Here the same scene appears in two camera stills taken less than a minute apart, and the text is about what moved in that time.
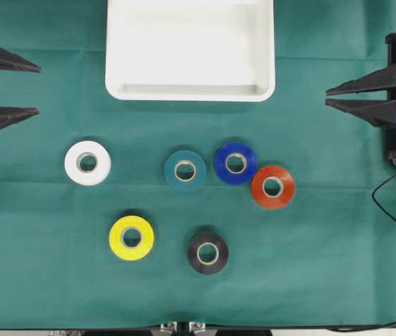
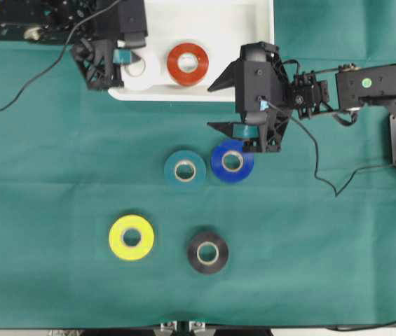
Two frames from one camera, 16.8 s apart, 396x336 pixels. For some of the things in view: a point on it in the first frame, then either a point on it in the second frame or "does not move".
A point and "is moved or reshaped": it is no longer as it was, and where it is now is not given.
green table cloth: x=96 y=213 does not move
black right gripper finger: x=387 y=77 to x=228 y=78
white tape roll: x=74 y=155 to x=145 y=73
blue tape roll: x=227 y=152 is moved or reshaped
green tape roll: x=185 y=171 does not move
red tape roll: x=287 y=183 to x=188 y=64
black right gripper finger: x=378 y=112 to x=237 y=129
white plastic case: x=190 y=50 does not move
